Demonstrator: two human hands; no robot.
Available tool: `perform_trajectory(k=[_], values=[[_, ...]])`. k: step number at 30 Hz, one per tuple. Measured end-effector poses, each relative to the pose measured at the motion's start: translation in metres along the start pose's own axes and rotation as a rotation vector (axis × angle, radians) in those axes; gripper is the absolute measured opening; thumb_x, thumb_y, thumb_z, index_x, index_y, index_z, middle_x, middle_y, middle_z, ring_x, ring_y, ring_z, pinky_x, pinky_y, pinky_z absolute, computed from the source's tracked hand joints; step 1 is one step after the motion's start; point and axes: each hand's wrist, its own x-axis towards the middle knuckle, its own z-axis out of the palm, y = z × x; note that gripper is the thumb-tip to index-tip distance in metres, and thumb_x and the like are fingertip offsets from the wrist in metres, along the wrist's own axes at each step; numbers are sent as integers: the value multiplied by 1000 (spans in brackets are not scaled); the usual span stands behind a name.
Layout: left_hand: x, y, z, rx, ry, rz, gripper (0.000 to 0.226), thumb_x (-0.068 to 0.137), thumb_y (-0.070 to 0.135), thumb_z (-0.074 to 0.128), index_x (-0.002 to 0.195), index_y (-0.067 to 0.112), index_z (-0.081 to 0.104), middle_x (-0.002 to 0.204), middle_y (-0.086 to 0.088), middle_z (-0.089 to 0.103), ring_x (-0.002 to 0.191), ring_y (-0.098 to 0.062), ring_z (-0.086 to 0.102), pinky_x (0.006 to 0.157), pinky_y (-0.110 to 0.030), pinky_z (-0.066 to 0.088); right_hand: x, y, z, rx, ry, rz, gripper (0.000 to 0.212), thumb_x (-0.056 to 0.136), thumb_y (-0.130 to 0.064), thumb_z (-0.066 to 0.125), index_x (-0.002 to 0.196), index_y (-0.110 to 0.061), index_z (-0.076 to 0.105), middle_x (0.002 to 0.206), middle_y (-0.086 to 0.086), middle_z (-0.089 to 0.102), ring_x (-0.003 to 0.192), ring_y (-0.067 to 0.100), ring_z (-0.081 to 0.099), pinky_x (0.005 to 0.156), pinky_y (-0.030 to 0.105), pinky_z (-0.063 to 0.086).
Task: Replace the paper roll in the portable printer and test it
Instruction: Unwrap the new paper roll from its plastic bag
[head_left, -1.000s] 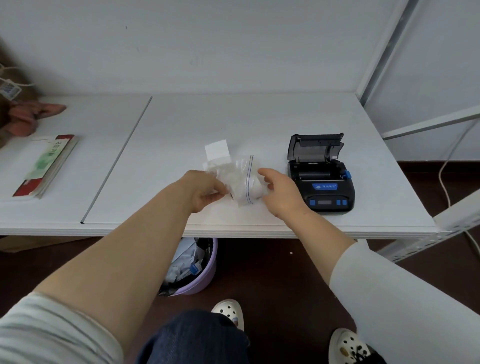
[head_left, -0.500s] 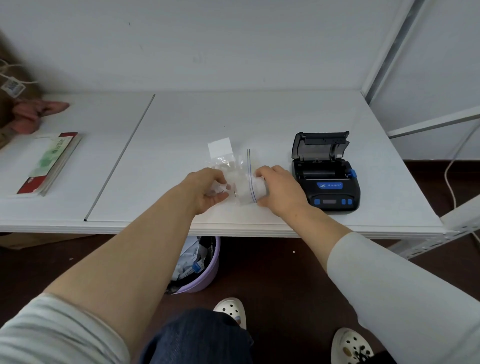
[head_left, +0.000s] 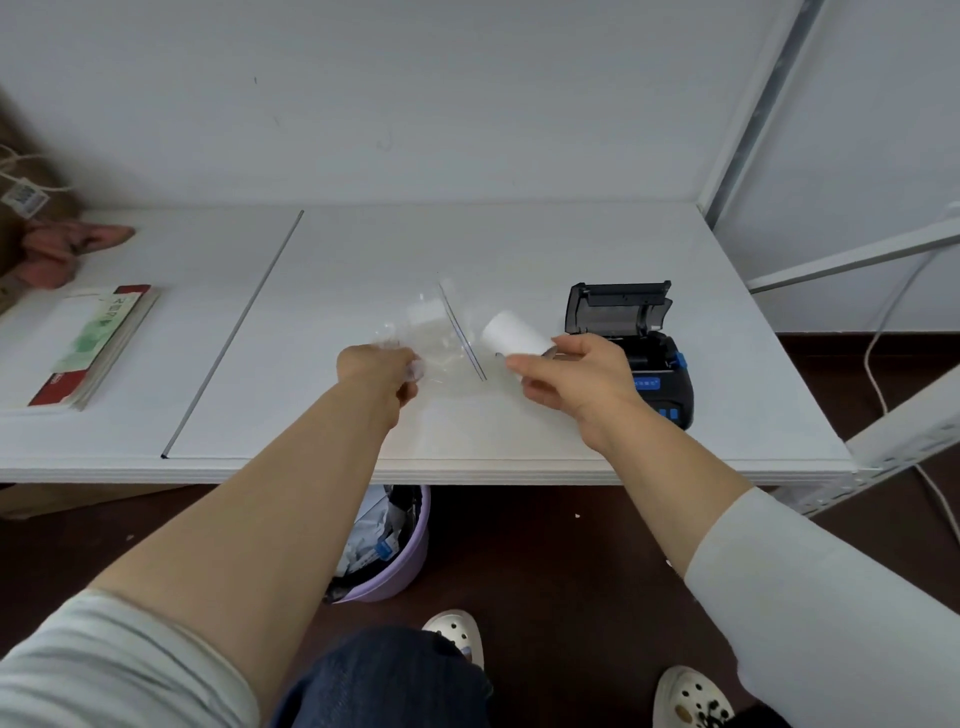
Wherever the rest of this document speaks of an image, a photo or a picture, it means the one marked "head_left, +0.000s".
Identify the person's left thumb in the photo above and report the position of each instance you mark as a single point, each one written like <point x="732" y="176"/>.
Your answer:
<point x="414" y="370"/>

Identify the person's right hand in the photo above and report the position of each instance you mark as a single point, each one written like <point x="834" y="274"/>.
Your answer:
<point x="592" y="386"/>

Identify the white green leaflet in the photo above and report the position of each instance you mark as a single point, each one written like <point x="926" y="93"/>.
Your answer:
<point x="101" y="330"/>

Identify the clear plastic zip bag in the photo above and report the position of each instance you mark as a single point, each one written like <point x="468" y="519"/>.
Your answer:
<point x="450" y="352"/>

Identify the person's right forearm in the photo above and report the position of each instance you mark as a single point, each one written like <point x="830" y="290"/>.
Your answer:
<point x="660" y="487"/>

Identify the white left clog shoe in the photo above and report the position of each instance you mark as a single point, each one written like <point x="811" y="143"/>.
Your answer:
<point x="454" y="634"/>

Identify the white right clog shoe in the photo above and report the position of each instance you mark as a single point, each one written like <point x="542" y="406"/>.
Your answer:
<point x="690" y="701"/>

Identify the red cover booklet stack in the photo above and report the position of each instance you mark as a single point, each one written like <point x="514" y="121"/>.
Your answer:
<point x="67" y="386"/>

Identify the black portable label printer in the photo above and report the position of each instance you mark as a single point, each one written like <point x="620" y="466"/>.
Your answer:
<point x="660" y="360"/>

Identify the white metal shelf frame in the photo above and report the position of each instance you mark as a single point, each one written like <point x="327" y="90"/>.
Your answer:
<point x="757" y="97"/>

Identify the purple plastic waste bin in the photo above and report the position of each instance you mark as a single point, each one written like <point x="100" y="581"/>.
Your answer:
<point x="409" y="562"/>

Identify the person's left hand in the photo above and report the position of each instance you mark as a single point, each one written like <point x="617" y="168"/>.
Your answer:
<point x="371" y="375"/>

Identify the pink cloth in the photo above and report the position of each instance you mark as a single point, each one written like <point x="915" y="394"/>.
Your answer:
<point x="60" y="247"/>

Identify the white right sleeve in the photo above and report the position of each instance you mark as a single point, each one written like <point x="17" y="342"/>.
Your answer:
<point x="825" y="615"/>

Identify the person's left forearm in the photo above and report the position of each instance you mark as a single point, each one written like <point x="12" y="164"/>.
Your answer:
<point x="285" y="495"/>

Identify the white paper scraps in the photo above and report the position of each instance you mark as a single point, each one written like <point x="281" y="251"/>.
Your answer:
<point x="371" y="536"/>

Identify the white paper roll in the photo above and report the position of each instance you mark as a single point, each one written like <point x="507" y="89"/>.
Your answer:
<point x="510" y="334"/>

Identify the person's right thumb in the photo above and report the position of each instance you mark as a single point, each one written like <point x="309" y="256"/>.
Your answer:
<point x="574" y="343"/>

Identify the grey striped left sleeve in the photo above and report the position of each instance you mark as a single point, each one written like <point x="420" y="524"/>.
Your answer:
<point x="112" y="667"/>

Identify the dark blue jeans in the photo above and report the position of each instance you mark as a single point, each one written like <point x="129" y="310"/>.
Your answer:
<point x="382" y="682"/>

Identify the white clog shoe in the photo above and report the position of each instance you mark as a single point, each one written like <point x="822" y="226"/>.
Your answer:
<point x="454" y="634"/>
<point x="690" y="701"/>

